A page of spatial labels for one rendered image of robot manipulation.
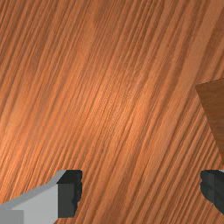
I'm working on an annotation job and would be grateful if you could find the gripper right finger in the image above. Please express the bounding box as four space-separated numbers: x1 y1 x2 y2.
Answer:
199 169 224 217

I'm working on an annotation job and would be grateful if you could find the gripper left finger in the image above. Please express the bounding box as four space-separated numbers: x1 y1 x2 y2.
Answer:
0 169 83 224

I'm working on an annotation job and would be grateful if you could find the brown door leaf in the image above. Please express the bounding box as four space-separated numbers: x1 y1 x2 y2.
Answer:
194 77 224 165

